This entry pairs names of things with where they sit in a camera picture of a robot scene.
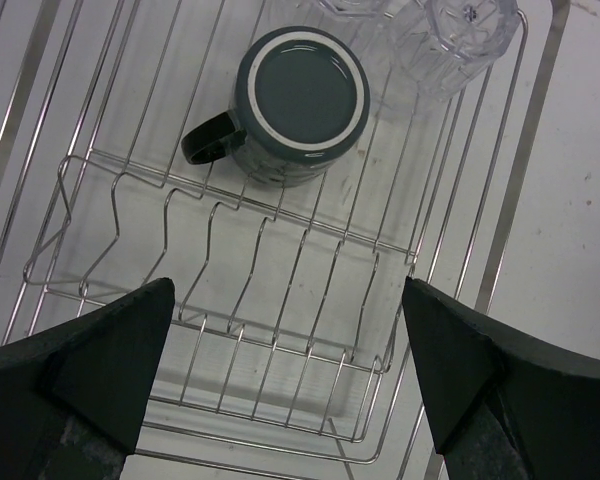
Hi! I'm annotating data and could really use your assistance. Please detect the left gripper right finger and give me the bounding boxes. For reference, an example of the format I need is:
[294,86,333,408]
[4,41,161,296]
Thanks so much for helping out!
[402,277,600,479]

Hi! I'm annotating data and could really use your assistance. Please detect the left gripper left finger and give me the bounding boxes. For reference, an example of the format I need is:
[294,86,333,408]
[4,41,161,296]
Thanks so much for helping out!
[0,278,175,479]

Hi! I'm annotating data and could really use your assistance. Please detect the clear glass back right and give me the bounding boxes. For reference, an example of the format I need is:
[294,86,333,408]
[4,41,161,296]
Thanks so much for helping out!
[390,0,521,101]

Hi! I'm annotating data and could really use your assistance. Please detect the clear glass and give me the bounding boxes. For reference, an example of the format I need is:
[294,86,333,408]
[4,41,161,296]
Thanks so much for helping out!
[390,0,521,101]
[314,0,391,57]

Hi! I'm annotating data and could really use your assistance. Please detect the dark green ceramic mug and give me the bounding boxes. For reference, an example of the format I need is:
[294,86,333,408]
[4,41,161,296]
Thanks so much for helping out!
[180,26,370,188]

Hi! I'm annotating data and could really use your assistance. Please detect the clear glass back left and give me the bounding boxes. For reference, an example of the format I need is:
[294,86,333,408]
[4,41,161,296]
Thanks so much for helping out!
[314,0,391,57]

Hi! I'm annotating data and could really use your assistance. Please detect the metal wire dish rack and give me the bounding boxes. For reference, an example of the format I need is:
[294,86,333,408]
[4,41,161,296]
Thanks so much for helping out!
[0,1,570,479]

